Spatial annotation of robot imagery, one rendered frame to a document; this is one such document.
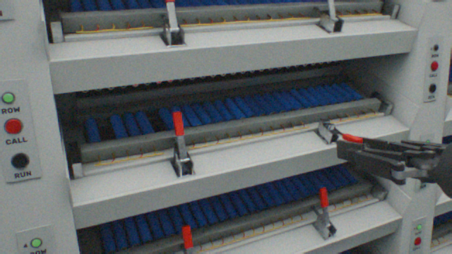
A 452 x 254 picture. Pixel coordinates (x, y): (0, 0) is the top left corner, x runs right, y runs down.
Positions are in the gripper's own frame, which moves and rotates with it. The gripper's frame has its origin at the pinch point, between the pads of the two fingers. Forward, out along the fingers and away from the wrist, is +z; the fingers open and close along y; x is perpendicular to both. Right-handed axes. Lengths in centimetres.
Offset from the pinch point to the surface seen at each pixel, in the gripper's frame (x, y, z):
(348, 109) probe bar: 4.7, 7.5, 11.1
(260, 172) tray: -1.9, -14.7, 6.9
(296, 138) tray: 1.7, -5.7, 9.6
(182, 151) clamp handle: 3.9, -26.8, 7.1
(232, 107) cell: 8.0, -13.9, 16.7
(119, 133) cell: 7.0, -34.3, 14.8
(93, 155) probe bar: 4.8, -38.7, 12.1
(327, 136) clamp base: 1.5, -1.1, 7.0
